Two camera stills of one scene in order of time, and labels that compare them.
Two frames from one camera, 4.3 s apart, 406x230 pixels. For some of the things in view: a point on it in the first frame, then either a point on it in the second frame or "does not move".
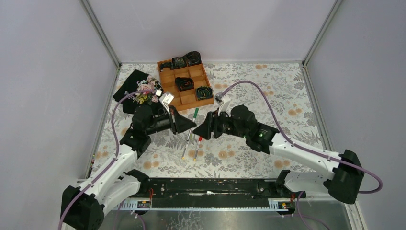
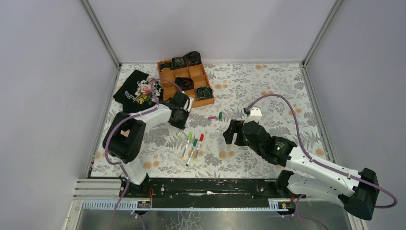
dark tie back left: [176, 63] does not move
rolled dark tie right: [203, 92] does not move
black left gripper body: [174, 121] → [181, 100]
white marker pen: [196, 154] does not move
